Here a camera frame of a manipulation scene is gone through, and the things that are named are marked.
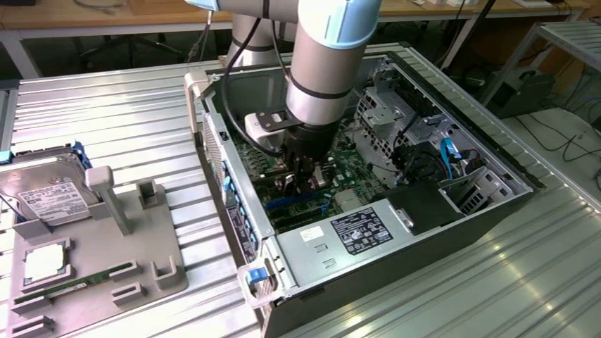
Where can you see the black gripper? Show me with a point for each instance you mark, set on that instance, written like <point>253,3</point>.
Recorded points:
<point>309,144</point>

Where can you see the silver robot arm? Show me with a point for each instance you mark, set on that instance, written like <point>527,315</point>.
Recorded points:
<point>323,70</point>

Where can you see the green motherboard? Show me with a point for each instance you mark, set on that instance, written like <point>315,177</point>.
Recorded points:
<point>346,169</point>

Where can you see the blue expansion slot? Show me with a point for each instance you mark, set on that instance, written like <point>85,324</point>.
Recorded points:
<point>286,201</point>

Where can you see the blue card retention latch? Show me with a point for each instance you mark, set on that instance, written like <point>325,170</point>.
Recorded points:
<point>223,183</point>

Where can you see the black plastic cover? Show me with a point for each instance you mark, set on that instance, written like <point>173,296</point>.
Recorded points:
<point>422,207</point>

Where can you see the silver power supply unit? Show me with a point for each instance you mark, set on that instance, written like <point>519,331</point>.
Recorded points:
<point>305,260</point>

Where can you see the blue power supply latch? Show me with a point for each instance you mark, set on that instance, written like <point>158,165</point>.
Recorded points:
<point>255,275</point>

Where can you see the silver disk bay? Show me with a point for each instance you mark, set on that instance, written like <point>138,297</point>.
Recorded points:
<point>497,186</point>

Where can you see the grey parts rack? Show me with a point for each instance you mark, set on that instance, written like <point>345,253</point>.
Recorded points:
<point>139,239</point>

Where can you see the black PC case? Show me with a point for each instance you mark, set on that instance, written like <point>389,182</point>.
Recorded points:
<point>375,299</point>

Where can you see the black chair base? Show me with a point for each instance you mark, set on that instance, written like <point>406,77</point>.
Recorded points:
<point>135,44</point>

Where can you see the black box on floor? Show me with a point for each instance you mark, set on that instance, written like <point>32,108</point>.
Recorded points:
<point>530,91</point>

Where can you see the wooden desk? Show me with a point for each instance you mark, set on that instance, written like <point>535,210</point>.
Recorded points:
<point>139,17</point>

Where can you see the green RAM stick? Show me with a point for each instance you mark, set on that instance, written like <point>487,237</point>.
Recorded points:
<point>79,283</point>

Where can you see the metal slat side table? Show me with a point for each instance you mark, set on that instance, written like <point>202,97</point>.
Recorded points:
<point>577,38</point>

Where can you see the silver CPU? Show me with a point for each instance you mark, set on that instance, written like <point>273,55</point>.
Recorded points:
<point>44,262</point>

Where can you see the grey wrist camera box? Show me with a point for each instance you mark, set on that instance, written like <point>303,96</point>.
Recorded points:
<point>269,141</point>

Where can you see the hard disk with blue bracket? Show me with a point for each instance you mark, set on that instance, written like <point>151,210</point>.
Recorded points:
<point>46,197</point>

